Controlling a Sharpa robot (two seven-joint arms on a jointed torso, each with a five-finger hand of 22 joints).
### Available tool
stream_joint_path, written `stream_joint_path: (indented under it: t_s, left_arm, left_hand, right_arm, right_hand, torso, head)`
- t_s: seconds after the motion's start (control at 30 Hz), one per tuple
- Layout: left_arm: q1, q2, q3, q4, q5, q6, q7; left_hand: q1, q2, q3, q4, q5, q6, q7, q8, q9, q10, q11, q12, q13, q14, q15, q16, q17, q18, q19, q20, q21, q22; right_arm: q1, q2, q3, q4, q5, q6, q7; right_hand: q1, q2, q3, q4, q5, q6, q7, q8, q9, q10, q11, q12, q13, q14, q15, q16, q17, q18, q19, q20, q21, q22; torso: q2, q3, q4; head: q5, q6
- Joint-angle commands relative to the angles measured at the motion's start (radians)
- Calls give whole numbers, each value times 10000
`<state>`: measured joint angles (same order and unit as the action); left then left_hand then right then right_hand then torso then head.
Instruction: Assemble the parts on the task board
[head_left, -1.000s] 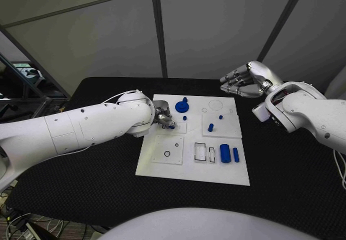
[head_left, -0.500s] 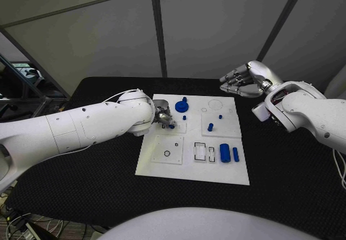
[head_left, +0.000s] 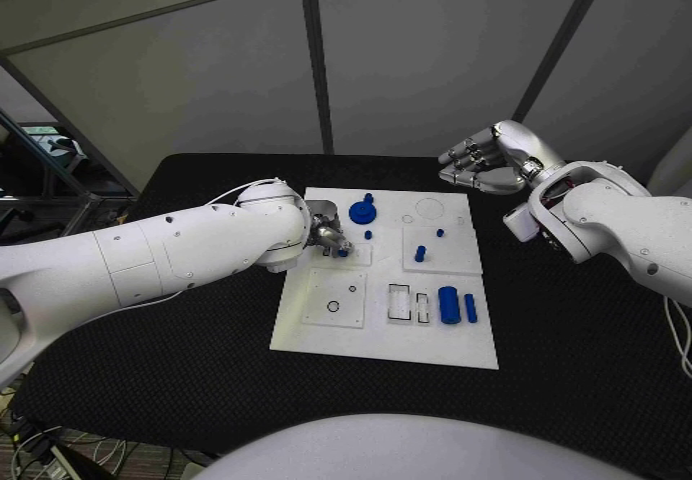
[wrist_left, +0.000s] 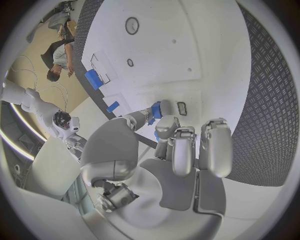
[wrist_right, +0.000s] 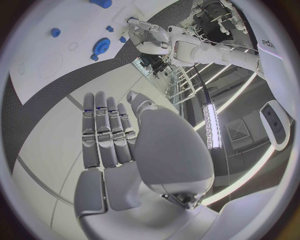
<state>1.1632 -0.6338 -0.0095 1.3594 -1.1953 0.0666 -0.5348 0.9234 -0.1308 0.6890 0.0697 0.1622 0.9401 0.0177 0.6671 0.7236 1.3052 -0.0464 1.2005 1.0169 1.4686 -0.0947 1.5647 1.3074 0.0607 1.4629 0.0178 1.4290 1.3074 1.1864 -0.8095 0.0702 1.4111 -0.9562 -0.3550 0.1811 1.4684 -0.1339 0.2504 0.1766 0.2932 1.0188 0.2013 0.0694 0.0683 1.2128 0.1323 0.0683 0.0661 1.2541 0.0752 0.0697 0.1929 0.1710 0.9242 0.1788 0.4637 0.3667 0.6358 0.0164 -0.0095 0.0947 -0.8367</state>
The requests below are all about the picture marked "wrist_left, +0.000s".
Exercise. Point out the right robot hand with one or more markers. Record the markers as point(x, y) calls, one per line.
point(76, 145)

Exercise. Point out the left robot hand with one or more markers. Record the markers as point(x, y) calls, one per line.
point(178, 187)

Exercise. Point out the blue plug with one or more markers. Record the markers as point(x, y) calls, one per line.
point(156, 111)

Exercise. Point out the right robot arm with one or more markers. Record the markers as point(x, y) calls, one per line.
point(39, 106)

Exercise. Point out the white task board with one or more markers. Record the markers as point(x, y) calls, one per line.
point(152, 56)

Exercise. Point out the small blue block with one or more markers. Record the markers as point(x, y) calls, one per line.
point(113, 107)

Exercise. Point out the large blue block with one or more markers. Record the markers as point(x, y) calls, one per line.
point(93, 78)

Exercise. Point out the person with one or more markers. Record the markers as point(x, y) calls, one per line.
point(59, 54)

